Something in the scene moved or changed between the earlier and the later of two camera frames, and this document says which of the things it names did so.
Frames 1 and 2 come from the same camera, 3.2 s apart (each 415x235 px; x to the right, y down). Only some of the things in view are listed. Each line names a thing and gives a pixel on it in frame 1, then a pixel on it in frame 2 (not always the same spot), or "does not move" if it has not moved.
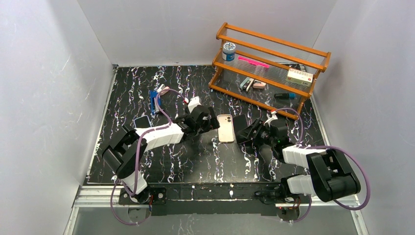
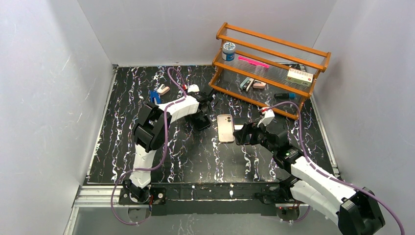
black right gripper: x=253 y=130 does not move
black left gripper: x=205 y=122 to x=201 y=116
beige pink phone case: x=226 y=132 does not move
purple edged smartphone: x=240 y=123 does not move
